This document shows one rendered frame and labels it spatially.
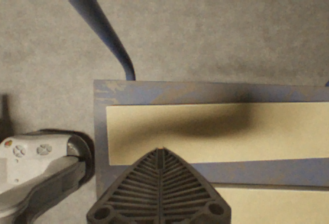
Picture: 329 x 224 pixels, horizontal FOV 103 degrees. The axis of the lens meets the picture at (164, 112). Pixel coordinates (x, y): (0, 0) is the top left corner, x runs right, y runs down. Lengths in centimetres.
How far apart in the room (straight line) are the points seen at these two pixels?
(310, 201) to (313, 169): 7
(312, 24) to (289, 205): 189
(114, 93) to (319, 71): 204
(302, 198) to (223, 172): 19
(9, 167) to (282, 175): 171
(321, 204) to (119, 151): 49
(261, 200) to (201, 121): 23
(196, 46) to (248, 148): 123
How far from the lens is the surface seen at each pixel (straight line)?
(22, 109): 191
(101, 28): 23
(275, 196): 44
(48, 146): 143
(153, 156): 16
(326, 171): 53
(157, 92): 30
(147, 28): 150
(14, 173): 167
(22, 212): 109
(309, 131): 43
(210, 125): 30
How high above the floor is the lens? 134
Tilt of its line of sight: 85 degrees down
